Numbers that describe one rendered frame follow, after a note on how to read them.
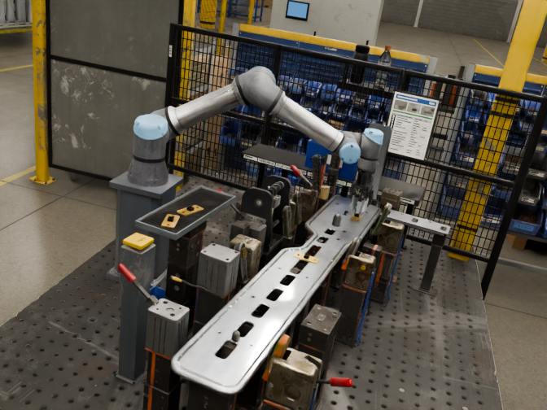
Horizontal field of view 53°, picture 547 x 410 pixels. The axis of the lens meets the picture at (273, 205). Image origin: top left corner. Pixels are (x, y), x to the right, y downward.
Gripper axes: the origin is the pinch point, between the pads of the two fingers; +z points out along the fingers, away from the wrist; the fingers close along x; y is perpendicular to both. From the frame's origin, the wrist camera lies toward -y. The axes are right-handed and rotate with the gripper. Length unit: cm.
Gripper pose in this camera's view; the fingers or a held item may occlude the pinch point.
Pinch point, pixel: (357, 212)
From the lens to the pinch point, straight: 226.4
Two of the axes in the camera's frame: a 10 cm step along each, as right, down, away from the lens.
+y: -4.0, 3.2, -8.6
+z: -1.4, 9.1, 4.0
